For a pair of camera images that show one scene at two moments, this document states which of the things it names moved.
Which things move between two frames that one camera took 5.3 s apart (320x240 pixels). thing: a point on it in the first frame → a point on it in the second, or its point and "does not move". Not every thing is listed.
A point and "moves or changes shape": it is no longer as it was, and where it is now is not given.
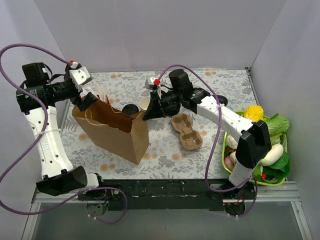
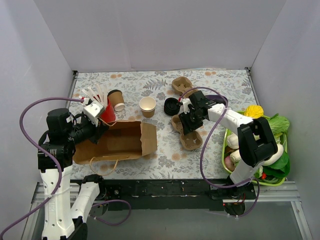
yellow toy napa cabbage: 254,113 does not move
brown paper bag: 124,135 moves or changes shape
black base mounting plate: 166,195 does not move
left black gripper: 75,93 → 99,128
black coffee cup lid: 130,109 → 114,90
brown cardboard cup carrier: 190,139 does not move
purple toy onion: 229,163 does not move
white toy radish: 275,153 does not move
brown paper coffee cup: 144,102 does not move
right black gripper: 160,105 → 189,120
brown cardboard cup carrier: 166,81 moves or changes shape
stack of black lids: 172,109 does not move
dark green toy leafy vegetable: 281,169 does not move
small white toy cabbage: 233,144 does not move
